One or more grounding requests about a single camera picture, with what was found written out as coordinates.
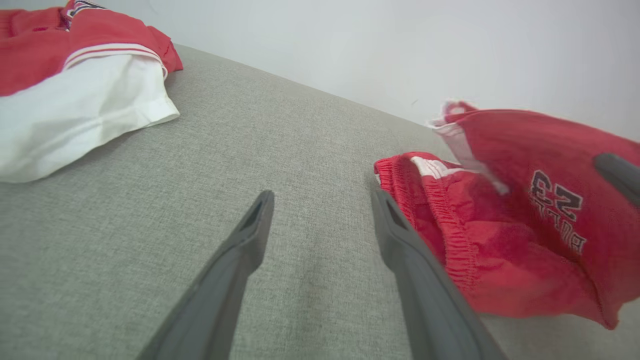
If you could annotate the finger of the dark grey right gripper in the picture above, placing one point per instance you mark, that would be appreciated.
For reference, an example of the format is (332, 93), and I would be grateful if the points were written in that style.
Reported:
(622, 175)

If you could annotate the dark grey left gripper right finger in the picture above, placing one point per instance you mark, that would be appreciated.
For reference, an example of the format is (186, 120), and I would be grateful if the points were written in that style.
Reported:
(425, 300)

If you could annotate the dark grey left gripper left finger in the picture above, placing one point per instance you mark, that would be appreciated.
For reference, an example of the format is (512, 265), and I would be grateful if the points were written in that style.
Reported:
(225, 275)

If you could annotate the red shorts with number print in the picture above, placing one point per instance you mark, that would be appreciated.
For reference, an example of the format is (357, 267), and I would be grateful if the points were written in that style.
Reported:
(500, 250)

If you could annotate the red shirt with white hem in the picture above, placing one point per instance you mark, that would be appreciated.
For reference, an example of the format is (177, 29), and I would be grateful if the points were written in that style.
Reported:
(75, 110)

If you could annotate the grey fabric sofa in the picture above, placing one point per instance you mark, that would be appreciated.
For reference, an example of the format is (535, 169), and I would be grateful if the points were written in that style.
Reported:
(275, 140)

